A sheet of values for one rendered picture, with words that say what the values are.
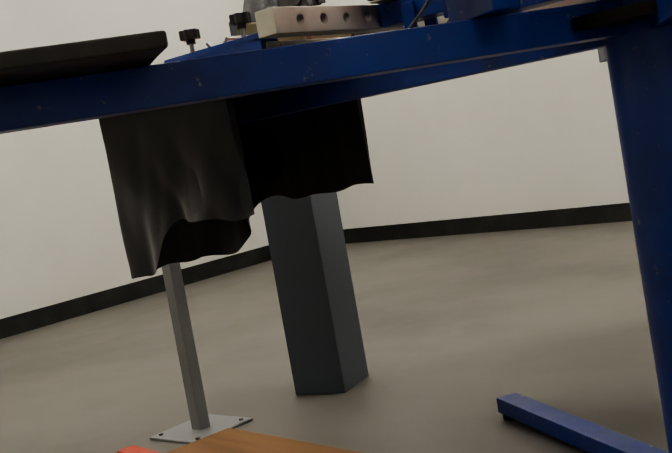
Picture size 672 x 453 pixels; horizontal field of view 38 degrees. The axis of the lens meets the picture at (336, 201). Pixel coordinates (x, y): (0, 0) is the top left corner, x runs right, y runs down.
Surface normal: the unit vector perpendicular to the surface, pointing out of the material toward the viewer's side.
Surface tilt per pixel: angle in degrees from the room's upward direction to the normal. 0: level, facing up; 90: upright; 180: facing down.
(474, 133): 90
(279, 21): 90
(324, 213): 90
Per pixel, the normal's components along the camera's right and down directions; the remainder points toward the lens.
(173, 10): 0.73, -0.09
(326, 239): 0.88, -0.13
